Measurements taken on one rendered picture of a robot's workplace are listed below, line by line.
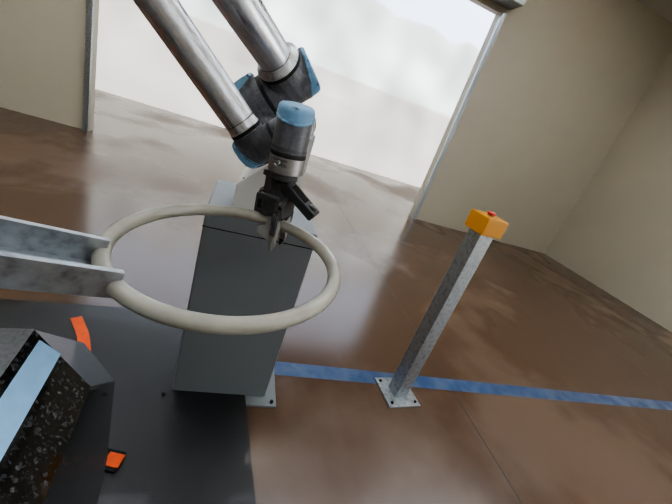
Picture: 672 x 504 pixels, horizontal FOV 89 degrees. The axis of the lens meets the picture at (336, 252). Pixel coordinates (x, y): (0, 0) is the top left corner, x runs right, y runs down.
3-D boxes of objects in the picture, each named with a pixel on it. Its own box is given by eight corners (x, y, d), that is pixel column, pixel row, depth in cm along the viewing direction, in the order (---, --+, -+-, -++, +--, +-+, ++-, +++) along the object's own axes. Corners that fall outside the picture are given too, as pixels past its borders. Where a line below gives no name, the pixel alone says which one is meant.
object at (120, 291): (129, 382, 43) (128, 365, 42) (72, 216, 73) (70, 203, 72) (383, 301, 75) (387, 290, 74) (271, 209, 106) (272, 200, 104)
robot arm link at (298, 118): (318, 107, 87) (316, 110, 78) (308, 156, 92) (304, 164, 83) (282, 97, 86) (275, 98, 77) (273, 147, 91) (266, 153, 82)
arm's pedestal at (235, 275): (180, 324, 184) (207, 172, 152) (271, 335, 200) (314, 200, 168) (155, 401, 140) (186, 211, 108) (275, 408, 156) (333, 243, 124)
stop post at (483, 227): (420, 406, 187) (523, 227, 146) (389, 408, 178) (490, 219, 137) (402, 378, 203) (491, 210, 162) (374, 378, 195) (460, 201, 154)
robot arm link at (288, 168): (311, 159, 90) (294, 162, 81) (307, 177, 92) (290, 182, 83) (281, 149, 92) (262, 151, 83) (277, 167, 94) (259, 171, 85)
